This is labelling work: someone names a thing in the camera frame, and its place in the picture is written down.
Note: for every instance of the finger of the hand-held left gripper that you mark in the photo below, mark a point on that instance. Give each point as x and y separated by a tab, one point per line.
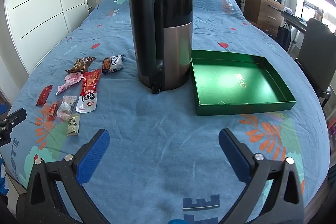
15	116

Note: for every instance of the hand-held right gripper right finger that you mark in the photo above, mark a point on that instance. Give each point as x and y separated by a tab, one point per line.
233	153

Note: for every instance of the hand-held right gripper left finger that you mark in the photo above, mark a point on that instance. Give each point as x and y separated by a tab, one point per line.
94	155

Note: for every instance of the dark red snack packet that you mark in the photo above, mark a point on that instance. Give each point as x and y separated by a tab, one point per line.
44	95

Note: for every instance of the small beige snack packet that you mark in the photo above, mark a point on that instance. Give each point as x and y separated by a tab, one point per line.
73	124

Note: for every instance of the small red candy packet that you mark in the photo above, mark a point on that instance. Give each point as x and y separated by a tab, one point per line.
53	108

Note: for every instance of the clear candy packet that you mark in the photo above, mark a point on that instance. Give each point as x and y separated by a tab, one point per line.
67	107

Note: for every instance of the long red white snack packet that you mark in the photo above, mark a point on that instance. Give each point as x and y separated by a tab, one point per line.
88	92

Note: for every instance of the pink snack packet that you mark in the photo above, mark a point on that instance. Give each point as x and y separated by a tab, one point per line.
72	78

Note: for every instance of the green shallow box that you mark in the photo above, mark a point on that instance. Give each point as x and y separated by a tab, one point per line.
236	82

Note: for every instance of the brown snack packet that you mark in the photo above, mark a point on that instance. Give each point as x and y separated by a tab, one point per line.
81	64

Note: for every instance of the silver cookie packet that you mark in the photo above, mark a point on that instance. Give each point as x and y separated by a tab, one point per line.
113	64

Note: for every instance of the black and steel electric kettle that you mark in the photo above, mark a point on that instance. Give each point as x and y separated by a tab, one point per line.
173	56

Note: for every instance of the white wardrobe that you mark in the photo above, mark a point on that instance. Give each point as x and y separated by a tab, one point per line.
39	3

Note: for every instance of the dark blue bag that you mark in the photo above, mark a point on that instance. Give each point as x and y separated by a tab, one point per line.
284	36

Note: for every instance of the dark grey chair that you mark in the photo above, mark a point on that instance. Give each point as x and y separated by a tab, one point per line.
317	50

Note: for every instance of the wooden drawer chest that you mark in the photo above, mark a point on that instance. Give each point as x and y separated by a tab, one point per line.
262	12

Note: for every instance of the grey desk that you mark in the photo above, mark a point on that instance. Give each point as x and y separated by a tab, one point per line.
291	16

